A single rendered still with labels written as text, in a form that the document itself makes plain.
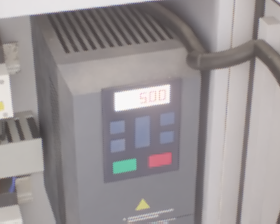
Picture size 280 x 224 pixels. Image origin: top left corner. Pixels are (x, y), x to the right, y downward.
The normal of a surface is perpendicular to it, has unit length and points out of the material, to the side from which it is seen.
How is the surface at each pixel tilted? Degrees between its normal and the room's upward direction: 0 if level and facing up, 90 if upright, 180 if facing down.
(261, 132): 90
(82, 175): 90
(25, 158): 90
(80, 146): 90
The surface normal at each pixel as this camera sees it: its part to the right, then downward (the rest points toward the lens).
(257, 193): 0.32, 0.48
